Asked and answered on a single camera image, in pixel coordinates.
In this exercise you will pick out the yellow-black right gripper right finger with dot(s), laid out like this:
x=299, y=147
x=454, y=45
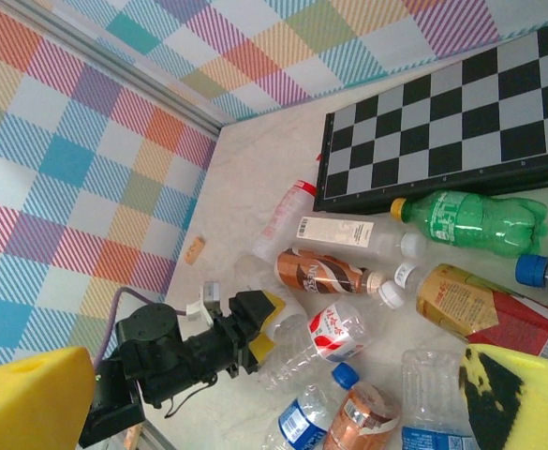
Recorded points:
x=536, y=408

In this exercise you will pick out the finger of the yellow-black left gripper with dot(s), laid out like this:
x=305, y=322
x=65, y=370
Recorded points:
x=262, y=347
x=257, y=304

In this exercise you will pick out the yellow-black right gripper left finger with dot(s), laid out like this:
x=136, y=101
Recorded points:
x=20, y=408

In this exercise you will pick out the clear plastic measuring cup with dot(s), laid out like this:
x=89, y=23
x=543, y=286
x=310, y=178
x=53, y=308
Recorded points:
x=252, y=276

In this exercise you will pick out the brown Nescafe coffee bottle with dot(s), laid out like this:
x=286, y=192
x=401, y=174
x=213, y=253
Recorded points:
x=320, y=274

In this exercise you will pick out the clear bottle red white label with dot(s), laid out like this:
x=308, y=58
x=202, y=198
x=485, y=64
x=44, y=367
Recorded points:
x=334, y=330

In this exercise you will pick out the blue label water bottle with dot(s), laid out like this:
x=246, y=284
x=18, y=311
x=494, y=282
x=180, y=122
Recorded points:
x=301, y=424
x=430, y=389

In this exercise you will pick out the red-cap clear bottle red print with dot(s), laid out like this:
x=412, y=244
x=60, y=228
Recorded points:
x=283, y=220

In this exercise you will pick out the crushed copper coffee bottle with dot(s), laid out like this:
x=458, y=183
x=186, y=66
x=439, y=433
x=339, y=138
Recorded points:
x=362, y=417

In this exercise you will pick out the orange wooden block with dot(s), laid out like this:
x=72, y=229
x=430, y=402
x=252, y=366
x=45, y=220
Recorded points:
x=195, y=250

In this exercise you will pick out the small tan wooden block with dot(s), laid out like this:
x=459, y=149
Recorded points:
x=133, y=438

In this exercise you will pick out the beige label clear bottle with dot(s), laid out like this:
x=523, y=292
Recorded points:
x=339, y=232

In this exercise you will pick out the blue-cap bottle blue white label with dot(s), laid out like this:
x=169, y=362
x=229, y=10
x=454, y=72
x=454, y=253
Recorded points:
x=533, y=271

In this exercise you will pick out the green soda bottle yellow cap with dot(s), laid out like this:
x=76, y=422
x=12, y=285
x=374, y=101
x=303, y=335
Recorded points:
x=470, y=225

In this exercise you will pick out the black grey chessboard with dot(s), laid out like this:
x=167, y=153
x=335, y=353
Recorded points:
x=442, y=117

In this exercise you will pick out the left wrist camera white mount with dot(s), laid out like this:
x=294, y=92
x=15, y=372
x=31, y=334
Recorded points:
x=212, y=293

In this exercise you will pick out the aluminium mounting rail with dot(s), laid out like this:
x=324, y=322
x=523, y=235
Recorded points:
x=156, y=440

